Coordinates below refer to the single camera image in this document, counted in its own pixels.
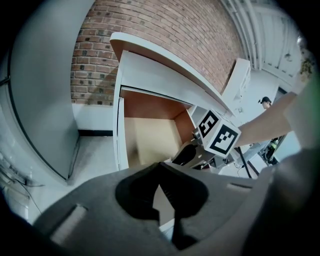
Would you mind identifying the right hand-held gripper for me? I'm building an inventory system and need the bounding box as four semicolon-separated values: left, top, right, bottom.
172;108;242;171

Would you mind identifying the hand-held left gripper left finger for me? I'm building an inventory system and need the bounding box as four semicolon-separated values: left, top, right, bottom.
32;161;181;256

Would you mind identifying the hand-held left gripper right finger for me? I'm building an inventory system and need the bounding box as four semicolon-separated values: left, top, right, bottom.
158;161;261;254

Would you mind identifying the white drawer with wooden inside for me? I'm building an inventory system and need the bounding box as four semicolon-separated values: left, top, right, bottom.
112;84;195;235

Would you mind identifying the person's right forearm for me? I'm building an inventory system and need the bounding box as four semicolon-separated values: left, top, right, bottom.
236;91;301;149

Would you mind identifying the black tripod stand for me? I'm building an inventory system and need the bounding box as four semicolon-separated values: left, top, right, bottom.
233;146;260;179

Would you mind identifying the white desk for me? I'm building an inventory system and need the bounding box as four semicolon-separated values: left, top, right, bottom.
109;31;237;172

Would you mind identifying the white shelf cabinet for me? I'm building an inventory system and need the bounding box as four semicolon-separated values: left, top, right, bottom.
221;57;252;106

